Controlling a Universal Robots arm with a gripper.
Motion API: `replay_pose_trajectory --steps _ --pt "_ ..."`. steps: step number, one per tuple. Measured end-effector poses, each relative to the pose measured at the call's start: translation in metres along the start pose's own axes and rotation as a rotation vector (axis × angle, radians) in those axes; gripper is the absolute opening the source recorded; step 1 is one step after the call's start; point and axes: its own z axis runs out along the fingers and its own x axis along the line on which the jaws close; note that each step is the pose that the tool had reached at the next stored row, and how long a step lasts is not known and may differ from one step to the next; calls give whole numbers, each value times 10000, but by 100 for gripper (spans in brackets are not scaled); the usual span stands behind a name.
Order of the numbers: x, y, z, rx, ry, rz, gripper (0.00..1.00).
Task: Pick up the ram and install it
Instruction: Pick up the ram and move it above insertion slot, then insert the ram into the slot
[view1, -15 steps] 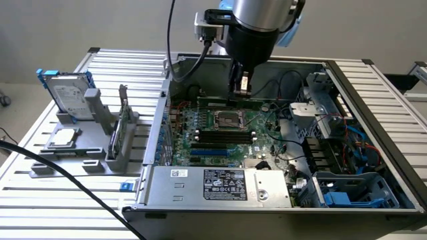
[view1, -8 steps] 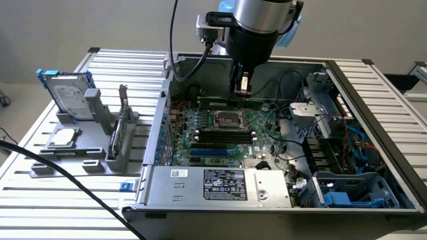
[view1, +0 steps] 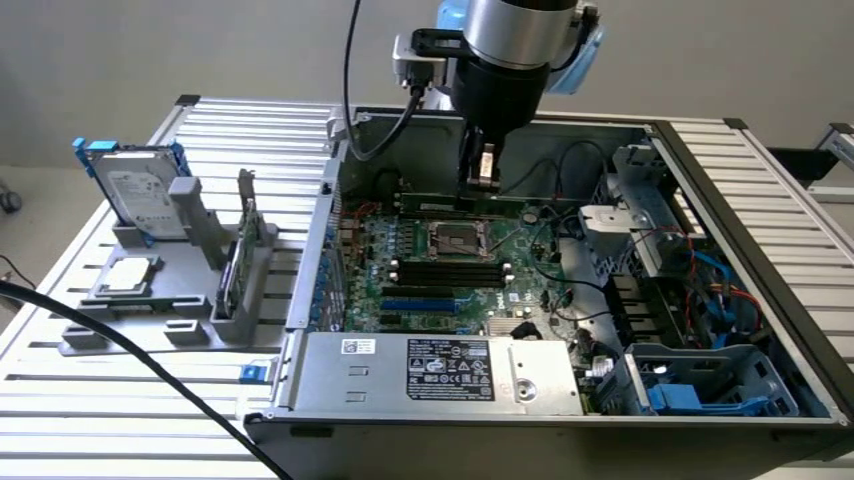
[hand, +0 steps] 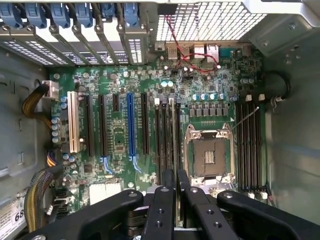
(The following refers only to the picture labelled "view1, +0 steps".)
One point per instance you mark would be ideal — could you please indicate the grey disk bay cage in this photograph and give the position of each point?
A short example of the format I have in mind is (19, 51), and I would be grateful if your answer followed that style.
(747, 365)

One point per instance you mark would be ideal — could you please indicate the CPU socket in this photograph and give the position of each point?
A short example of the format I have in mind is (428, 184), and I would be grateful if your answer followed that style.
(456, 240)

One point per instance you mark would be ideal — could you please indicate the blue expansion slot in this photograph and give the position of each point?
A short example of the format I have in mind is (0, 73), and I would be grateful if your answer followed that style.
(423, 304)

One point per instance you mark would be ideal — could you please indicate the blue disk carrier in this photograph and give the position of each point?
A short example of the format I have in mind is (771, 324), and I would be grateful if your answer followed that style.
(100, 146)

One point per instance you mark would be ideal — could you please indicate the silver hard disk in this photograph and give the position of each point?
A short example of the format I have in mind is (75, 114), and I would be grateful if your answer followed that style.
(136, 195)

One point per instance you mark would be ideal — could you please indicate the black RAM slot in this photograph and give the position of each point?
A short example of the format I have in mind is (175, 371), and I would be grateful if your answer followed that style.
(447, 268)
(447, 262)
(447, 274)
(447, 281)

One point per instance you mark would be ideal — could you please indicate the black fan shroud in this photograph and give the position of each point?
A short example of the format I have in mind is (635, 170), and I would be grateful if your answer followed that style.
(640, 305)

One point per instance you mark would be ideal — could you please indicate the round coin battery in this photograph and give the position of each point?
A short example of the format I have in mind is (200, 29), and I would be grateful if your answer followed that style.
(531, 217)

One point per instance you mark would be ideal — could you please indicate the silver metal drive cage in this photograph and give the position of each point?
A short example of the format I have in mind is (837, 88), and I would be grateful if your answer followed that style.
(640, 215)

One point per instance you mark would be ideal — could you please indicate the black expansion slot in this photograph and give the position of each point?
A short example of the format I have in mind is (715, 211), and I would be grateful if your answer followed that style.
(423, 291)

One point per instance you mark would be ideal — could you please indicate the green RAM stick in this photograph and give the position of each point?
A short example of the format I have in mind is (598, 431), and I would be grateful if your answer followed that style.
(434, 202)

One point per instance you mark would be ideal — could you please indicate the blue disk bay latch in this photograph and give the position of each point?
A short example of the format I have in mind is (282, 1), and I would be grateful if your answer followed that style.
(674, 400)

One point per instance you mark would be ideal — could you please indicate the open black PC case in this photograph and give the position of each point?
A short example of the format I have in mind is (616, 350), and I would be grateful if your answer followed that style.
(507, 440)

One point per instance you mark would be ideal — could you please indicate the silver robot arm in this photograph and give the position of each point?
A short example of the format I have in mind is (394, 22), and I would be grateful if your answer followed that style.
(514, 30)

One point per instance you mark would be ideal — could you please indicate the black table corner cap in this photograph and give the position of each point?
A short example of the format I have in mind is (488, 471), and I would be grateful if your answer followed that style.
(187, 99)
(735, 123)

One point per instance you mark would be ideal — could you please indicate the green motherboard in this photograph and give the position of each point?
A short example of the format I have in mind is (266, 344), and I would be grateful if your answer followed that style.
(520, 280)

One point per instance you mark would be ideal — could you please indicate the green graphics card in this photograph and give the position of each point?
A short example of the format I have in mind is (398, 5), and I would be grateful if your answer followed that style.
(248, 235)

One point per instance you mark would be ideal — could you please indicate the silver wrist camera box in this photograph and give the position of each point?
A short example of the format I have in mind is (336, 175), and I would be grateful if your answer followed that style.
(415, 62)

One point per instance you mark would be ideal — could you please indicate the grey parts rack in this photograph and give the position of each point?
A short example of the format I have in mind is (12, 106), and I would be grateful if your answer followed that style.
(180, 300)

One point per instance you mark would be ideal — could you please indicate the blue case latch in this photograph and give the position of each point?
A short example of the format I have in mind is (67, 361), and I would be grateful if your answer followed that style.
(254, 374)

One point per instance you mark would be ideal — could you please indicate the silver CPU chip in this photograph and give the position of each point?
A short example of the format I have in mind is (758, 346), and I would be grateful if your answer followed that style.
(129, 276)

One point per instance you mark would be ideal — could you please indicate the silver power supply unit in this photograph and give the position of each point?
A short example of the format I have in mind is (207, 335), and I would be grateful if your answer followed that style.
(374, 375)

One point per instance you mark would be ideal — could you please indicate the dark round caster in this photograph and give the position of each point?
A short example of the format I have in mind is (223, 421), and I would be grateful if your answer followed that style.
(9, 200)

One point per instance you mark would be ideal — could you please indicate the silver chipset heatsink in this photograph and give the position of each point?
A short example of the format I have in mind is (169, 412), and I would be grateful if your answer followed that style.
(510, 327)

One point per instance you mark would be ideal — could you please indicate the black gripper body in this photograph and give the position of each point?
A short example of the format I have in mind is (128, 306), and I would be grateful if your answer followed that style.
(500, 95)

